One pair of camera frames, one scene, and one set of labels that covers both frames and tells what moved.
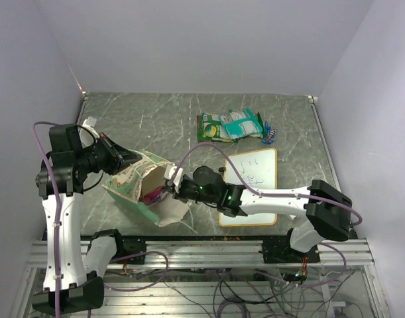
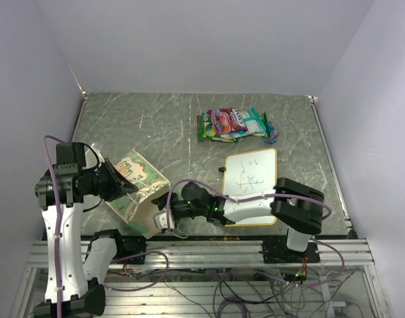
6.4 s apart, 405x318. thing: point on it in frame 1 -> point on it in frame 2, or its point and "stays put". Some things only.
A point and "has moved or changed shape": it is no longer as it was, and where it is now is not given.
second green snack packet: x=210 y=128 stays put
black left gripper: x=118 y=156 -> x=119 y=185
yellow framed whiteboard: x=259 y=169 stays put
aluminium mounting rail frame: x=244 y=279 stays put
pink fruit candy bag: x=154 y=196 -> x=227 y=120
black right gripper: x=179 y=195 -> x=162 y=201
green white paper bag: x=143 y=187 has moved or changed shape
